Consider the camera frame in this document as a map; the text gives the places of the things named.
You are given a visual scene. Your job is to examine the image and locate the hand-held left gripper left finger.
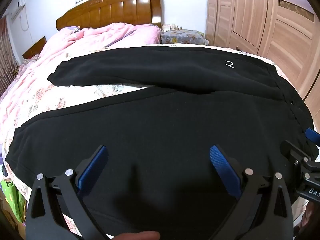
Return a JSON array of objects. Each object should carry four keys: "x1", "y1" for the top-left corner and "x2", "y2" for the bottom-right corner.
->
[{"x1": 26, "y1": 145, "x2": 110, "y2": 240}]

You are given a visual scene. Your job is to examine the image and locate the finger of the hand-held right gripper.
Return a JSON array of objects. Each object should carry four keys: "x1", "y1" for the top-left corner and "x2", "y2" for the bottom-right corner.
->
[
  {"x1": 280, "y1": 140, "x2": 313, "y2": 165},
  {"x1": 305, "y1": 127, "x2": 320, "y2": 155}
]

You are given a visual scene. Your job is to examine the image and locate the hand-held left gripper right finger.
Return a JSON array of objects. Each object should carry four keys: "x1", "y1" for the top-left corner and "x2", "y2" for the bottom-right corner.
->
[{"x1": 209, "y1": 144, "x2": 293, "y2": 240}]

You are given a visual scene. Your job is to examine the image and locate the black pants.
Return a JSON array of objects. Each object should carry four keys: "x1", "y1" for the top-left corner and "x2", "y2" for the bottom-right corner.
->
[{"x1": 5, "y1": 45, "x2": 316, "y2": 240}]

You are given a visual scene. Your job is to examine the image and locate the cream floral blanket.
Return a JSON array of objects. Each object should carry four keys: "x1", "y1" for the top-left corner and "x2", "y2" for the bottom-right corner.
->
[{"x1": 0, "y1": 44, "x2": 320, "y2": 240}]

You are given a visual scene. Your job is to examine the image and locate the green printed blanket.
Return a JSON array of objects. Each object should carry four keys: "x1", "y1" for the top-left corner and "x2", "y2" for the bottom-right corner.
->
[{"x1": 0, "y1": 177, "x2": 27, "y2": 223}]

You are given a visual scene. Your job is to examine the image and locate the pink quilt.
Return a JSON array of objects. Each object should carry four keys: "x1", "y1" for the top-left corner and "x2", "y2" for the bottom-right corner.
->
[{"x1": 0, "y1": 22, "x2": 162, "y2": 130}]

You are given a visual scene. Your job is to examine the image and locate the wooden wardrobe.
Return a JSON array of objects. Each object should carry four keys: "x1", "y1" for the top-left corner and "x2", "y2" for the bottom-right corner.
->
[{"x1": 205, "y1": 0, "x2": 320, "y2": 103}]

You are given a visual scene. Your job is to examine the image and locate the small wooden headboard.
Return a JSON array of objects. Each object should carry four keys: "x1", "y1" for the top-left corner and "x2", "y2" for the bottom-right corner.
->
[{"x1": 22, "y1": 36, "x2": 47, "y2": 59}]

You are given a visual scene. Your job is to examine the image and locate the nightstand with floral cloth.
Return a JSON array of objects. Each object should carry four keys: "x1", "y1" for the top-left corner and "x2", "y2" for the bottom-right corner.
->
[{"x1": 161, "y1": 29, "x2": 208, "y2": 46}]

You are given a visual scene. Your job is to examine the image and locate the floral curtain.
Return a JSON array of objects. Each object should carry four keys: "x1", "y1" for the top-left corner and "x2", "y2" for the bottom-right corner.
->
[{"x1": 0, "y1": 17, "x2": 18, "y2": 95}]

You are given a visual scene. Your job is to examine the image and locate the large wooden headboard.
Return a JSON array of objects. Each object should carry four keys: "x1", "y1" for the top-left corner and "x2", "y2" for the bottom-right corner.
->
[{"x1": 56, "y1": 0, "x2": 162, "y2": 30}]

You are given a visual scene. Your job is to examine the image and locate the white air conditioner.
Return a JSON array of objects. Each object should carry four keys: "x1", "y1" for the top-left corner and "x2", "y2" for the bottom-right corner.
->
[{"x1": 10, "y1": 4, "x2": 26, "y2": 22}]

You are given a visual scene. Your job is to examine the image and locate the air conditioner cable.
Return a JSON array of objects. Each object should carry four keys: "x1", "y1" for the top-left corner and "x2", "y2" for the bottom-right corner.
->
[{"x1": 23, "y1": 7, "x2": 30, "y2": 32}]

